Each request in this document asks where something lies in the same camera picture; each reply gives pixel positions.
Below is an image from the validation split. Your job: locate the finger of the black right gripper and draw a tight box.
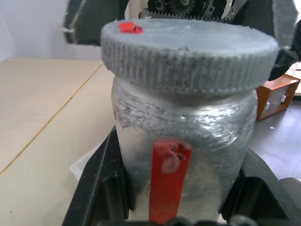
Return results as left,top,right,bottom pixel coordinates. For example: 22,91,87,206
63,0,129,46
234,0,300,82

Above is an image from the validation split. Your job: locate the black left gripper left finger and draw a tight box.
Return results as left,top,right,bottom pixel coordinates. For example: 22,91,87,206
61,125,137,226

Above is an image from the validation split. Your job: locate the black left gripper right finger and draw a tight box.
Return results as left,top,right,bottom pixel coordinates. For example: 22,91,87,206
218,148,301,226

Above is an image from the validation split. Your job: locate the grey ribbed jar lid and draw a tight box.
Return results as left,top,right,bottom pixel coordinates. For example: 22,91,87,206
100,18,282,95

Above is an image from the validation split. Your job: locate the grey jar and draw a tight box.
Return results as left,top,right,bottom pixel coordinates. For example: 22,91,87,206
110,76,258,223

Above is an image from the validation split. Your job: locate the white plastic box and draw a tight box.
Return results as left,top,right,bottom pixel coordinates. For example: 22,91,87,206
70,150,101,182

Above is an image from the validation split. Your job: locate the red tape piece on lid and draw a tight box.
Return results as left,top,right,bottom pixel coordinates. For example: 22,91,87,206
118,22,143,34

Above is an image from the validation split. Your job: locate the red tape strip on jar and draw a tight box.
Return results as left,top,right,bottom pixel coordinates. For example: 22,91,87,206
149,140,193,223

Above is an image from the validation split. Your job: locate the orange wooden cabinet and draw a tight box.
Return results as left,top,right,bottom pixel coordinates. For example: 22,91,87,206
255,61,301,122

